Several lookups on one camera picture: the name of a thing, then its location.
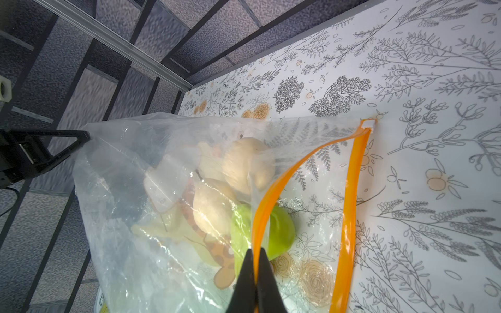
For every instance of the green pear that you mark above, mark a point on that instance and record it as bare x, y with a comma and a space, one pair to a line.
282, 234

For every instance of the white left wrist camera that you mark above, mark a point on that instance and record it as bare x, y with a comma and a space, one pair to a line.
6, 90

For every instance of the beige round fruit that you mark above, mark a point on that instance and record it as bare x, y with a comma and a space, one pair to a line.
213, 205
248, 162

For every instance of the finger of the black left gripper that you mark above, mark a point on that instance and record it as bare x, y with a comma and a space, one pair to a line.
25, 156

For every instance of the beige round fruit lower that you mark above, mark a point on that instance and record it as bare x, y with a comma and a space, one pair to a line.
213, 205

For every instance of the clear zip-top bag orange seal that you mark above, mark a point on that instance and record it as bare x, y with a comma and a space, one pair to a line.
135, 182

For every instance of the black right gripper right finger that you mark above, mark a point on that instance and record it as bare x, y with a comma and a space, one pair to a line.
269, 299

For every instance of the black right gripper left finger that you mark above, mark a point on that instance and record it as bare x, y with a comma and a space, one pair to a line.
244, 298

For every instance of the beige round fruit upper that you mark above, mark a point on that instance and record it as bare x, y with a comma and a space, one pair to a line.
248, 162

